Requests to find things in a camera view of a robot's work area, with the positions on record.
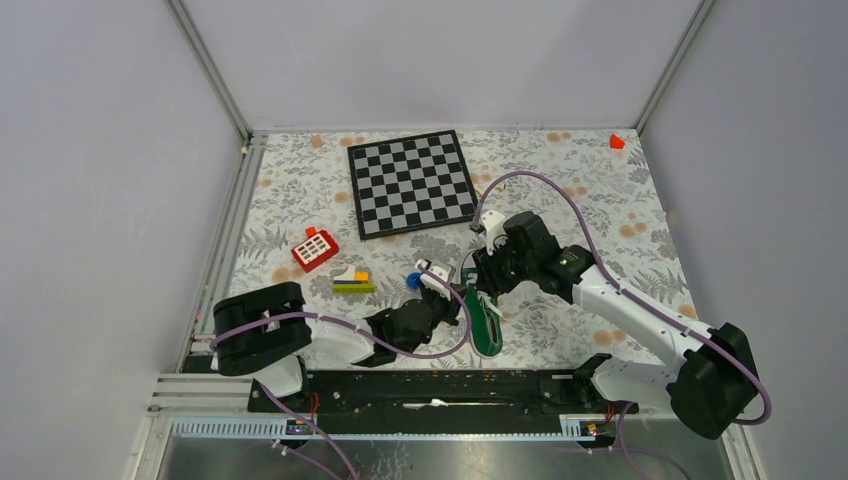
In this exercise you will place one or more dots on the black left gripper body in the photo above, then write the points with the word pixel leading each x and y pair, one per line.
pixel 442 311

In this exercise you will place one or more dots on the red toy brick window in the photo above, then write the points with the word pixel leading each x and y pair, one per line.
pixel 315 250

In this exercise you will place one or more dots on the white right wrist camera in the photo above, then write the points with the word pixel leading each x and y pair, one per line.
pixel 493 225

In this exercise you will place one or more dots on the stacked colourful toy bricks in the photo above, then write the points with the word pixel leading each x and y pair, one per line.
pixel 353 281

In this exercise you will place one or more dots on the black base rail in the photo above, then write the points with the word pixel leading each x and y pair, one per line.
pixel 426 404

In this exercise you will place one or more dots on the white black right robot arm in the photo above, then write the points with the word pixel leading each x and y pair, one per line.
pixel 706 375

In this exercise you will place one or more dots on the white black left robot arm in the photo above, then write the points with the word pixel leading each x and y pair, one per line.
pixel 265 334

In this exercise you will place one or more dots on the green canvas sneaker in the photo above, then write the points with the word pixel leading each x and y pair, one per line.
pixel 486 332

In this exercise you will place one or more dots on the floral table mat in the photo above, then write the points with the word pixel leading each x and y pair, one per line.
pixel 584 191

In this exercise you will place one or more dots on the black grey chessboard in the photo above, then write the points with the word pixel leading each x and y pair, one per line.
pixel 411 183

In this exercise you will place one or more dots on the red wedge block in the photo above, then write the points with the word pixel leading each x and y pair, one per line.
pixel 615 142

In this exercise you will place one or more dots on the blue plastic cap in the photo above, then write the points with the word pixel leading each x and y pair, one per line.
pixel 413 281

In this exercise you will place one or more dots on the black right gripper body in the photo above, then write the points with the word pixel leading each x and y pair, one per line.
pixel 504 270

